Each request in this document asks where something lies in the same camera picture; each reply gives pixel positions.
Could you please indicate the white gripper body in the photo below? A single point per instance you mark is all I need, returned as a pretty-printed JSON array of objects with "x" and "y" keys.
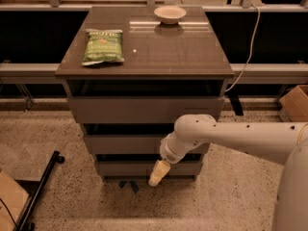
[{"x": 170, "y": 154}]

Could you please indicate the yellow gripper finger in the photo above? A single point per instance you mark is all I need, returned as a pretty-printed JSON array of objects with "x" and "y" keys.
[{"x": 160, "y": 170}]

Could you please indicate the grey bottom drawer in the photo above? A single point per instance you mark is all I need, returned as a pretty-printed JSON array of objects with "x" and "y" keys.
[{"x": 142, "y": 169}]

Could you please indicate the grey drawer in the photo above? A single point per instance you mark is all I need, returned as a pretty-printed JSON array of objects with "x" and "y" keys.
[
  {"x": 142, "y": 169},
  {"x": 123, "y": 144},
  {"x": 141, "y": 109}
]

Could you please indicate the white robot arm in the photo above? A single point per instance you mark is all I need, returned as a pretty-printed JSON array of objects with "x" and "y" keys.
[{"x": 285, "y": 143}]

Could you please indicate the grey middle drawer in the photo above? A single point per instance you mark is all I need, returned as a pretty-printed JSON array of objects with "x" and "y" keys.
[{"x": 123, "y": 144}]

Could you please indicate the brown drawer cabinet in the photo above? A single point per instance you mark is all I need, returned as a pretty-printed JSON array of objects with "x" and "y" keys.
[{"x": 184, "y": 60}]

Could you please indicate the grey top drawer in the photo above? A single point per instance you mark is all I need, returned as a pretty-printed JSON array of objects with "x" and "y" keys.
[{"x": 141, "y": 109}]

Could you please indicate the green chip bag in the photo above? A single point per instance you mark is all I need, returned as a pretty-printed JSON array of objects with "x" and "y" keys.
[{"x": 104, "y": 46}]

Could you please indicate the black metal stand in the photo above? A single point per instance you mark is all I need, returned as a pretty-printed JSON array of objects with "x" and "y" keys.
[{"x": 34, "y": 189}]

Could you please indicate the cardboard box right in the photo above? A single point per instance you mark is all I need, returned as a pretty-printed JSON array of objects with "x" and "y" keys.
[{"x": 295, "y": 104}]

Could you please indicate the cardboard box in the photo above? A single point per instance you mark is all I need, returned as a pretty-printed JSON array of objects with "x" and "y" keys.
[
  {"x": 295, "y": 104},
  {"x": 14, "y": 199}
]

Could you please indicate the beige bowl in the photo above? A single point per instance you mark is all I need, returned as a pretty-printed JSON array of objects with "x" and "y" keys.
[{"x": 170, "y": 15}]

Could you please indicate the cardboard box left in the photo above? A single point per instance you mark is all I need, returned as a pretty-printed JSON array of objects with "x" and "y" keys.
[{"x": 14, "y": 199}]

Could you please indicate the grey metal railing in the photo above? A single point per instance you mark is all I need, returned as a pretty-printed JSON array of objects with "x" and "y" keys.
[{"x": 253, "y": 74}]

